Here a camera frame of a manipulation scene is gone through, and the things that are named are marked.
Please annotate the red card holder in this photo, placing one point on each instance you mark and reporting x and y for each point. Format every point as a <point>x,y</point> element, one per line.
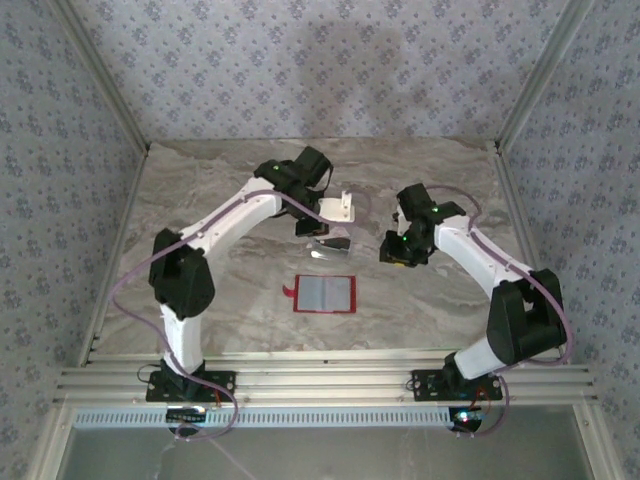
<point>325,294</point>

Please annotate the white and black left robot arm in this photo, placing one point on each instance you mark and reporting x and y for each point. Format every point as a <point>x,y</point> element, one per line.
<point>235,215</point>

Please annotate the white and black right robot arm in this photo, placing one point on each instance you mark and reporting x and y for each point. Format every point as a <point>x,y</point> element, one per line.
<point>465,250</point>

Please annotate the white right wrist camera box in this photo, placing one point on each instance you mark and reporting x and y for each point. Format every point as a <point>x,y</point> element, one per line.
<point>400,225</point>

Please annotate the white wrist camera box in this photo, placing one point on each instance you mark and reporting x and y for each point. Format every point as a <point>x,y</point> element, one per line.
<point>335,209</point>
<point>400,225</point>

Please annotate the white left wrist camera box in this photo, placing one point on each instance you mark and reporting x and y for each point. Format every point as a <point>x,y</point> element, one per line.
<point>335,209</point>

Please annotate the aluminium side rail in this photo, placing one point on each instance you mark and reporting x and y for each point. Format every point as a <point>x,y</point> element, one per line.
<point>125,215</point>
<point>516,200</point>

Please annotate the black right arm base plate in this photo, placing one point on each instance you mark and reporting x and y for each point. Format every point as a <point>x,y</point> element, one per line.
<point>425,387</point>

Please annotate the aluminium mounting rail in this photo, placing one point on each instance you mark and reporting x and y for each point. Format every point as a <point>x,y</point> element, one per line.
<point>325,380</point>

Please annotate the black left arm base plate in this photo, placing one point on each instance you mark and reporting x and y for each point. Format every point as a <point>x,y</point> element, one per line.
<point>220,387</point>

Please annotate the aluminium corner post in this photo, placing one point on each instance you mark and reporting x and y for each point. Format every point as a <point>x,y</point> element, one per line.
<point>545,75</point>
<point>102,75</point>

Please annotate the aluminium frame leg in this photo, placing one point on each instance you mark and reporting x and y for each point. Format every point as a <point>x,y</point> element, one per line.
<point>595,445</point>
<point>52,445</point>

